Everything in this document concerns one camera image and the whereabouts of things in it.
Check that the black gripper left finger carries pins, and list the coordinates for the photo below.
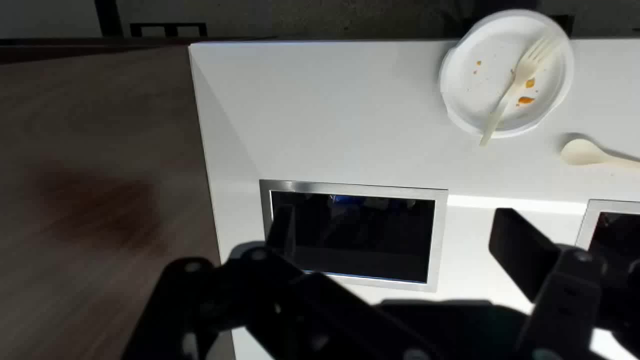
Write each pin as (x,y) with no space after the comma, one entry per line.
(221,300)

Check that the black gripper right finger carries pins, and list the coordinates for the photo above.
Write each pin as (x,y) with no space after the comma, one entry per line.
(566,300)

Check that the cream plastic spoon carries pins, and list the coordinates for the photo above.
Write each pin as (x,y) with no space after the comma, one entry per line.
(587,152)

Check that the cream plastic fork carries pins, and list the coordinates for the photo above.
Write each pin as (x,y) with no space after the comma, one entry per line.
(511,91)

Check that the white paper plate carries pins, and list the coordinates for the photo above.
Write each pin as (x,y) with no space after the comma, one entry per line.
(480,86)

